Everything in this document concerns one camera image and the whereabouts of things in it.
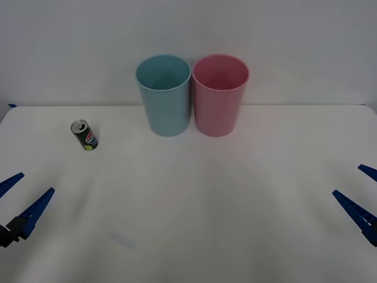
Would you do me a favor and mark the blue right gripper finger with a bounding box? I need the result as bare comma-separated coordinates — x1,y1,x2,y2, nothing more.
357,164,377,182
332,189,377,247

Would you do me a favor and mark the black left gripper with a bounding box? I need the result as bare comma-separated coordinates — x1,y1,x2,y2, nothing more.
0,172,56,249

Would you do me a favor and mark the black drink can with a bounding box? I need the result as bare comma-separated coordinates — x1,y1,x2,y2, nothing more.
70,120,100,152

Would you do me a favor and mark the pink plastic bin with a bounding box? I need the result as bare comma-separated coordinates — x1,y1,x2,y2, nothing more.
191,54,250,138

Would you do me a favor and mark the pale blue plastic bin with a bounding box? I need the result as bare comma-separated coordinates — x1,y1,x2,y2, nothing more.
135,54,193,137

